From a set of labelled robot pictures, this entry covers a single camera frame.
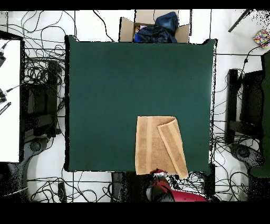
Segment orange terry towel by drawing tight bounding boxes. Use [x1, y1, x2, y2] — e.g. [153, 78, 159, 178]
[134, 115, 189, 180]

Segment black power strip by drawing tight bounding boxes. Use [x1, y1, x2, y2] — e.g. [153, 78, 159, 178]
[57, 182, 68, 202]

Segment dark green table cloth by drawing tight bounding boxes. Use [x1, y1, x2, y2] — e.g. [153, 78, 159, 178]
[64, 34, 218, 176]

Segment green covered side table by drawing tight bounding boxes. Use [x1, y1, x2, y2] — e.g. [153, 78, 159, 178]
[249, 50, 270, 178]

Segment black equipment stand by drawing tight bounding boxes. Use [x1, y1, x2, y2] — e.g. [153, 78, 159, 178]
[225, 68, 266, 144]
[21, 60, 62, 140]

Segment dark blue clothing pile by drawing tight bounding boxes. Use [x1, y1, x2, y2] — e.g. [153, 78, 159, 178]
[133, 11, 179, 43]

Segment brown cardboard box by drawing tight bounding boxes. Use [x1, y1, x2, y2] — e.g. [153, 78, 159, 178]
[119, 9, 191, 43]

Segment white desk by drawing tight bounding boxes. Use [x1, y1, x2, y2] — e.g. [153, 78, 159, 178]
[0, 39, 22, 163]

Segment multicoloured patterned bundle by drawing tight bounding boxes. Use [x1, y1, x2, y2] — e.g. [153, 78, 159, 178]
[253, 29, 270, 49]

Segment dark metal bar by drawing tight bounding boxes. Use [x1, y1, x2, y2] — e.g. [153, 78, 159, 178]
[227, 9, 253, 33]

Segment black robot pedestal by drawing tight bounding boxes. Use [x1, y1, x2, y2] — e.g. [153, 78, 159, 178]
[111, 172, 151, 202]

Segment tangled coloured cables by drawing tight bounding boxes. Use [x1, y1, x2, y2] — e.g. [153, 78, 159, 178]
[168, 171, 249, 202]

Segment tangled black cables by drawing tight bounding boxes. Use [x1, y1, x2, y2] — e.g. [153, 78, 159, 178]
[0, 10, 78, 89]
[214, 40, 270, 153]

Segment long black cable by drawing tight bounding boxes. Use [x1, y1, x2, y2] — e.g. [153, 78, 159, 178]
[92, 10, 115, 42]

